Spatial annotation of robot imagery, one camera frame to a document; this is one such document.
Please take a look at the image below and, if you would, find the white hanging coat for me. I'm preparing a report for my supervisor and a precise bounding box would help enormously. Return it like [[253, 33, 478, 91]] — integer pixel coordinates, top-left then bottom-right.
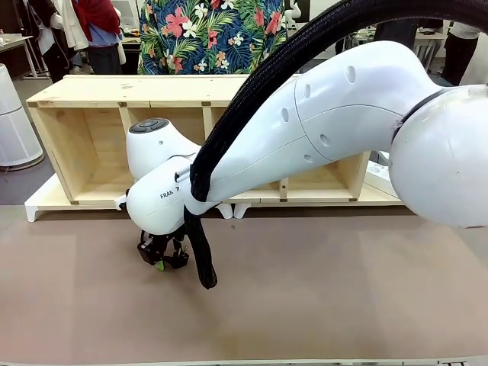
[[37, 0, 91, 56]]

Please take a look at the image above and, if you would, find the person in grey shirt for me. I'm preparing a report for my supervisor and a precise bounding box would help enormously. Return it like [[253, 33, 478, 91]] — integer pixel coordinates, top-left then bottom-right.
[[441, 20, 480, 87]]

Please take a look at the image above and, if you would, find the light wooden shelf unit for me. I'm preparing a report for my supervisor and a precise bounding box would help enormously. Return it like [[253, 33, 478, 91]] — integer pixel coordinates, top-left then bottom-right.
[[26, 73, 373, 209]]

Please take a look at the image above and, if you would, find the person in red top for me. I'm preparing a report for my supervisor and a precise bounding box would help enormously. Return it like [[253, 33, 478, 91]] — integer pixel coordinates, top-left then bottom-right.
[[71, 0, 126, 75]]

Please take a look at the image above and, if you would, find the grey lab table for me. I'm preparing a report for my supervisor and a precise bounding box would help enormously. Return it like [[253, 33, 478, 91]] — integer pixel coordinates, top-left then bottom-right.
[[413, 29, 448, 73]]

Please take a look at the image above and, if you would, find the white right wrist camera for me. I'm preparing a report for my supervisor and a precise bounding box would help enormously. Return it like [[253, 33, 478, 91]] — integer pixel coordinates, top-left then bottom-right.
[[113, 188, 133, 211]]

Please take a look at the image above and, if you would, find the black braided cable sleeve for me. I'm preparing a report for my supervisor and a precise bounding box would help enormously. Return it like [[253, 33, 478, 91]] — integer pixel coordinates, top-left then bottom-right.
[[181, 0, 420, 291]]

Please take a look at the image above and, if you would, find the person in floral shirt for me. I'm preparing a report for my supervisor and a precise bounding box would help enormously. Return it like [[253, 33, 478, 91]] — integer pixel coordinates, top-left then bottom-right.
[[136, 0, 288, 75]]

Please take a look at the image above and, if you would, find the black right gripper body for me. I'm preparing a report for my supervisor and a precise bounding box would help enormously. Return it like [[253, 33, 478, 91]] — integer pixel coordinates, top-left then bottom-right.
[[140, 230, 185, 252]]

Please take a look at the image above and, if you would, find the grey side table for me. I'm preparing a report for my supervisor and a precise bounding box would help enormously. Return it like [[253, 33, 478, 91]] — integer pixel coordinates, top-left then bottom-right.
[[0, 33, 43, 80]]

